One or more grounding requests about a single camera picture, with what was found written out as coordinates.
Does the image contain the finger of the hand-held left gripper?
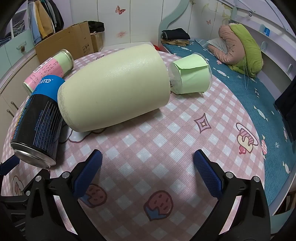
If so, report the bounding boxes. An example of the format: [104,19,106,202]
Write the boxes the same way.
[0,158,20,176]

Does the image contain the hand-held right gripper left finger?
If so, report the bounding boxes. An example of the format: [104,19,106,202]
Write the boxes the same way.
[24,149,103,241]

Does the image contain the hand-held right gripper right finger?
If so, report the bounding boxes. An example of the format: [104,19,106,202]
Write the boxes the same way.
[193,149,271,241]

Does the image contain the large pale green foam cylinder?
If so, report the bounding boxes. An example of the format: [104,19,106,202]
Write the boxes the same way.
[57,44,172,133]

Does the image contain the clear cup with green paper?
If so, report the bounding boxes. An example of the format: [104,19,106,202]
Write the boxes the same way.
[168,53,213,95]

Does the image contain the black and blue can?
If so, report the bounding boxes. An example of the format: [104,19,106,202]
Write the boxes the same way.
[10,75,66,168]

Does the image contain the bed with blue sheet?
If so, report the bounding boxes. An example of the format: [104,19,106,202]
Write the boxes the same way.
[159,0,296,235]

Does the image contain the pale green wardrobe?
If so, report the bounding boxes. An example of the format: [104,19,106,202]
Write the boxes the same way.
[0,0,65,123]

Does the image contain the pink label glass jar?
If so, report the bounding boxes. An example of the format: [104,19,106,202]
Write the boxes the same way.
[23,49,75,96]

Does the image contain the dark cloth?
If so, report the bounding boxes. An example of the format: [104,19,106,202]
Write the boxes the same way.
[274,76,296,121]

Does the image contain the grey pillow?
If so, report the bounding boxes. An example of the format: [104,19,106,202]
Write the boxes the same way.
[206,38,228,53]

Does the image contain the pink and green quilt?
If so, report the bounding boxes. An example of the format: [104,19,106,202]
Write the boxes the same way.
[207,23,264,78]

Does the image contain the small cardboard box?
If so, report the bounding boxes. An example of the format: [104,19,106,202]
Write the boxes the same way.
[90,32,103,53]

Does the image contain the large cardboard box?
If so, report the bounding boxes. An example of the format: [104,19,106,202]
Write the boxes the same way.
[35,21,94,63]

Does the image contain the folded tan clothes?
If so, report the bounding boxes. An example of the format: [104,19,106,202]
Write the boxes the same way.
[161,39,190,47]

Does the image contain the light blue hanging garment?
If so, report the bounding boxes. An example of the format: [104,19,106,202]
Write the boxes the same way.
[30,2,42,45]

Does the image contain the folded dark clothes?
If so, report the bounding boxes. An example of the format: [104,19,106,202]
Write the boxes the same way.
[161,28,191,40]

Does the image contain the black clothes bundle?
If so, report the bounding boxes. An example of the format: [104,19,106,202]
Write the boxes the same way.
[88,21,105,33]

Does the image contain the tan hanging jacket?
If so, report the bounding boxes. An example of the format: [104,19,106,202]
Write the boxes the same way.
[38,1,55,39]

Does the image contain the dark hanging jacket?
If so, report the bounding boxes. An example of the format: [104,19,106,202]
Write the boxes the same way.
[45,0,64,30]

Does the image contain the white bed side rail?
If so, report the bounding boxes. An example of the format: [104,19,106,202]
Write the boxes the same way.
[222,0,296,78]

